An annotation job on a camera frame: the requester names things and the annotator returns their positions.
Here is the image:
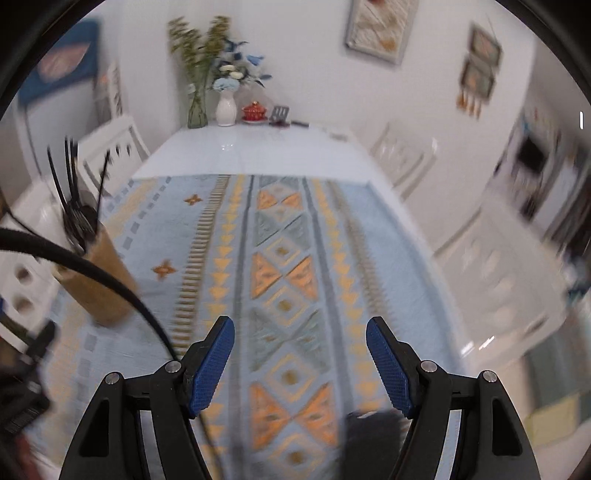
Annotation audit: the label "pile of black chopsticks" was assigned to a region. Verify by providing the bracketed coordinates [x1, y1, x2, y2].
[46, 136, 114, 254]

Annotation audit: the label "small tasselled wall picture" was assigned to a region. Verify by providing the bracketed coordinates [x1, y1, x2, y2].
[457, 62, 496, 116]

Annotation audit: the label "small framed wall picture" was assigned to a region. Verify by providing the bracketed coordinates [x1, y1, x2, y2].
[467, 22, 503, 65]

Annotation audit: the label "patterned blue table mat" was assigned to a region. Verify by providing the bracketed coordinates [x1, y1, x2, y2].
[41, 174, 467, 480]

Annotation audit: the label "wooden utensil holder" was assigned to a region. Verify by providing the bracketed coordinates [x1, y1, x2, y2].
[51, 208, 141, 328]

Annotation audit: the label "green glass vase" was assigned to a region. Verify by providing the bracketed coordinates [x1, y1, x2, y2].
[187, 85, 209, 130]

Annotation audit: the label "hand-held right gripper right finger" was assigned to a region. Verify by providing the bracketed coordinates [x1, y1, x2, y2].
[366, 316, 542, 480]

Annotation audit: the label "blue wall hanging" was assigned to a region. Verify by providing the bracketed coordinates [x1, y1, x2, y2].
[17, 18, 101, 104]

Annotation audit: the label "dried green plant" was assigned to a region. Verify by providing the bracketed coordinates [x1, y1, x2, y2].
[167, 16, 232, 93]

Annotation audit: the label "black cable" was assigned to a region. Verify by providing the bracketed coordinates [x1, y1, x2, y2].
[0, 228, 183, 365]

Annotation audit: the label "light framed wall picture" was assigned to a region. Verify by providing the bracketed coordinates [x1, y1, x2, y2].
[95, 62, 125, 121]

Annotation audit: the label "white ceramic vase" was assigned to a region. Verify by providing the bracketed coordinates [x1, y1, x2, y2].
[215, 90, 238, 127]

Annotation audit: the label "large framed wall picture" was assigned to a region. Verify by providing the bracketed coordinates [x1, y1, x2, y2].
[344, 0, 421, 65]

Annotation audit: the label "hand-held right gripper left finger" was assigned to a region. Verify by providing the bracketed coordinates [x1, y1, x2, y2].
[59, 315, 236, 480]

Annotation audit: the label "pastel tiled floor mat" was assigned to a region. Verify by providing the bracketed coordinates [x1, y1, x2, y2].
[522, 342, 591, 439]

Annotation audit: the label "blue and white flowers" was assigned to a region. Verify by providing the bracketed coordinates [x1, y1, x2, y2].
[210, 39, 273, 93]

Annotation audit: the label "red lidded pot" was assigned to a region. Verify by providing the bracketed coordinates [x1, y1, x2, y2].
[241, 100, 269, 124]

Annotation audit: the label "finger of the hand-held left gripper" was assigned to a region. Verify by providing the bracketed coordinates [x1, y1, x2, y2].
[27, 320, 58, 365]

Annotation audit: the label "black television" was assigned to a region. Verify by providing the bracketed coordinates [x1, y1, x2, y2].
[515, 136, 546, 176]

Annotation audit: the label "white dining chair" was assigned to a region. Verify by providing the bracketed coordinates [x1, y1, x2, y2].
[369, 122, 439, 199]
[0, 178, 93, 352]
[76, 115, 153, 195]
[431, 194, 568, 352]

